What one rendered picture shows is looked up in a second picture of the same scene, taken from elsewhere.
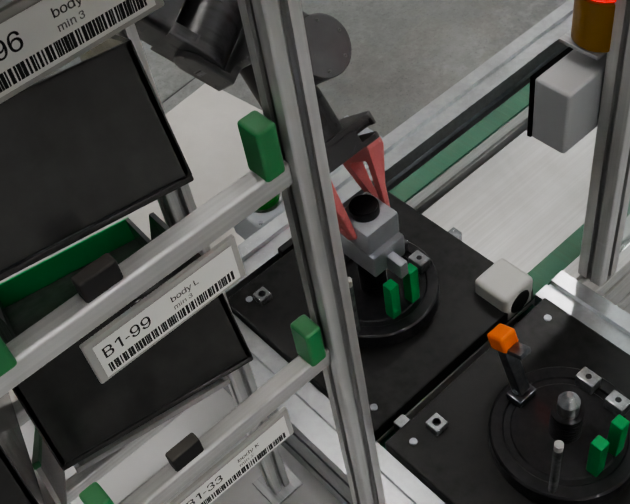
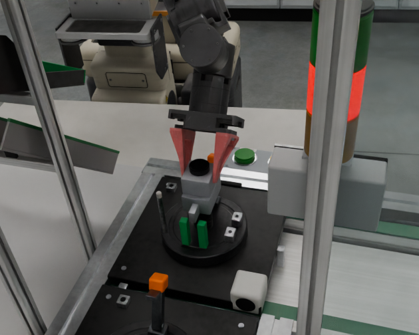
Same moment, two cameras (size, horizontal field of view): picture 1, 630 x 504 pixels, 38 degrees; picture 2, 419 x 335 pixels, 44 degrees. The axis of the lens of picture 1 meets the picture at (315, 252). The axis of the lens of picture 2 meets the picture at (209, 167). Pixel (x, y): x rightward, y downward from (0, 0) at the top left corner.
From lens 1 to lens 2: 0.63 m
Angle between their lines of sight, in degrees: 38
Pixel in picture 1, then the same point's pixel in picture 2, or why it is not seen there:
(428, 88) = not seen: outside the picture
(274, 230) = (225, 173)
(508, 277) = (251, 285)
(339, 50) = (207, 54)
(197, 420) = not seen: hidden behind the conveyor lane
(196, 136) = (297, 127)
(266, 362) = (134, 212)
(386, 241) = (197, 195)
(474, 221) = not seen: hidden behind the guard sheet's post
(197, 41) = (172, 10)
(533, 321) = (233, 319)
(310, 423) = (104, 248)
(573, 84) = (282, 164)
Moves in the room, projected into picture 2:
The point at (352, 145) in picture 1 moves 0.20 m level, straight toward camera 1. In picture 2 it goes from (208, 124) to (78, 184)
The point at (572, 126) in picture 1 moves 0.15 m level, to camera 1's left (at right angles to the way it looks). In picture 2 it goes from (275, 196) to (189, 139)
